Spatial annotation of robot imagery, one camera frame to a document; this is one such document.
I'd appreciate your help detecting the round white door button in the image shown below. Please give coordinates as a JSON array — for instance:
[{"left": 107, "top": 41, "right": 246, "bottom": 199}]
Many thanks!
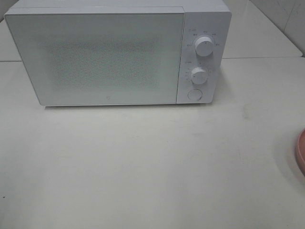
[{"left": 188, "top": 89, "right": 203, "bottom": 101}]

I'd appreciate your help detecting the pink round plate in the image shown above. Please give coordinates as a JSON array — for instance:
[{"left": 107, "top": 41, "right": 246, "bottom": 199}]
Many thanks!
[{"left": 295, "top": 129, "right": 305, "bottom": 175}]

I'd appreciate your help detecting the white microwave oven body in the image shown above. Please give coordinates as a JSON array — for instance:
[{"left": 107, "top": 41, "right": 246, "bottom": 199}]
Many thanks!
[{"left": 4, "top": 0, "right": 232, "bottom": 105}]

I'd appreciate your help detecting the white microwave door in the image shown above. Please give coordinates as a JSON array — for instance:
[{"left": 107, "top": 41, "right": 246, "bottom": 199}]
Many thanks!
[{"left": 6, "top": 13, "right": 183, "bottom": 106}]

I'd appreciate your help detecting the white upper power knob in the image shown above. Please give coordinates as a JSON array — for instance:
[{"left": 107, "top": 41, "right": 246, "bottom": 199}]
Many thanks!
[{"left": 194, "top": 35, "right": 214, "bottom": 57}]

